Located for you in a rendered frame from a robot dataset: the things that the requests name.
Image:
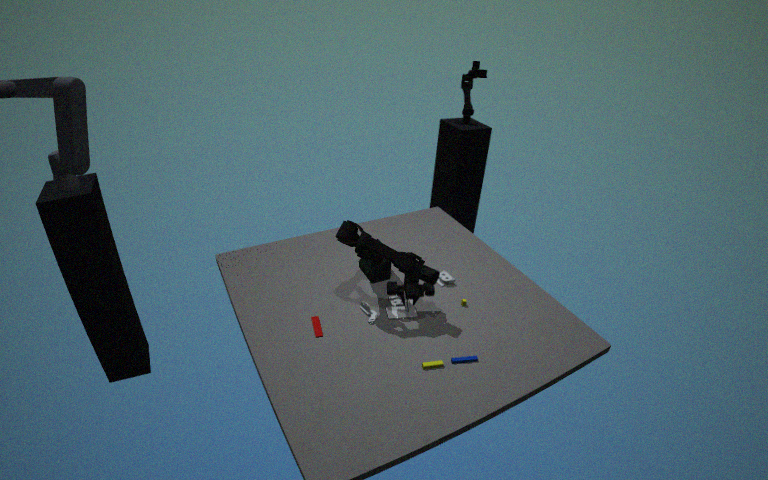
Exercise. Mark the red rectangular block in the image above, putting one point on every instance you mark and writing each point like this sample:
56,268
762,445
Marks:
316,327

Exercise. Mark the blue flat bar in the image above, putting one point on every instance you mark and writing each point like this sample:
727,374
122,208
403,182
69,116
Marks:
465,359

